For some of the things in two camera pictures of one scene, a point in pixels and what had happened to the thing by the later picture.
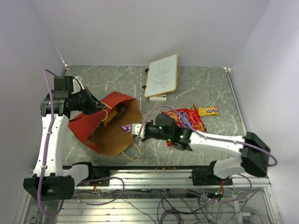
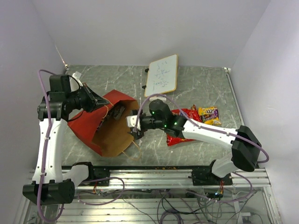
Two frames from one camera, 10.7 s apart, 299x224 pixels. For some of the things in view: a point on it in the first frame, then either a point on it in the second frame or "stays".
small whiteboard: [162, 76] stays
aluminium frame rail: [162, 179] stays
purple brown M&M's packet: [126, 128] to [210, 115]
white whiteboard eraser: [160, 98] stays
